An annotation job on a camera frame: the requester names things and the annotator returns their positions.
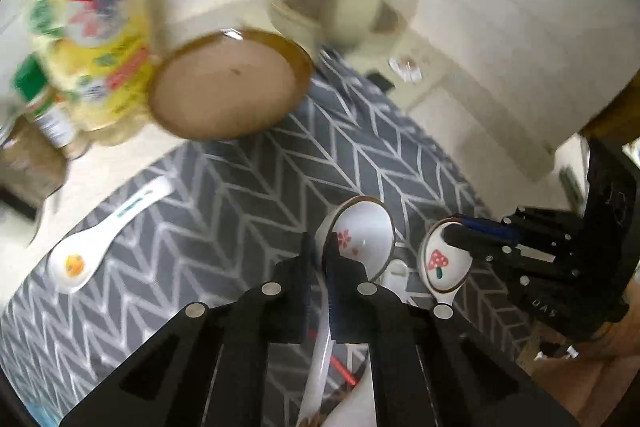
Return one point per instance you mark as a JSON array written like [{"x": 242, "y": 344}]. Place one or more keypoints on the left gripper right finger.
[{"x": 352, "y": 315}]

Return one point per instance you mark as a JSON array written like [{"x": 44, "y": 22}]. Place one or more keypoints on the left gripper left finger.
[{"x": 289, "y": 310}]

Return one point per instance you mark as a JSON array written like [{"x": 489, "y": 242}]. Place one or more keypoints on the white red pattern ceramic spoon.
[{"x": 365, "y": 233}]

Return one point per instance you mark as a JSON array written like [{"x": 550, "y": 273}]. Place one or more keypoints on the white mushroom ceramic spoon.
[{"x": 443, "y": 268}]

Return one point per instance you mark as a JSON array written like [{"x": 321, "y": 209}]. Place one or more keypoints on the white duck ceramic spoon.
[{"x": 74, "y": 260}]

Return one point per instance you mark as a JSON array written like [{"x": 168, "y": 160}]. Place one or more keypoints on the person's right hand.
[{"x": 619, "y": 340}]

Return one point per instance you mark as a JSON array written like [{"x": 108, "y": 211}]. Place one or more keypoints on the red chopstick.
[{"x": 344, "y": 372}]

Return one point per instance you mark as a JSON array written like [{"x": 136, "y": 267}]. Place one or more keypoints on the grey chevron table mat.
[{"x": 238, "y": 207}]

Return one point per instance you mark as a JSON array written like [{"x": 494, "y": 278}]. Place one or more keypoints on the green electric kettle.
[{"x": 515, "y": 66}]

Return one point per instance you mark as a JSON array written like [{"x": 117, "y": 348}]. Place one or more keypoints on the glass jar brown spice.
[{"x": 31, "y": 167}]

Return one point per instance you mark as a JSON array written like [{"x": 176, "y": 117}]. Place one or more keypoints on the green cap spice bottle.
[{"x": 46, "y": 108}]

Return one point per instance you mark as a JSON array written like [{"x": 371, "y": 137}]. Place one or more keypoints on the yellow OMO detergent bottle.
[{"x": 101, "y": 56}]

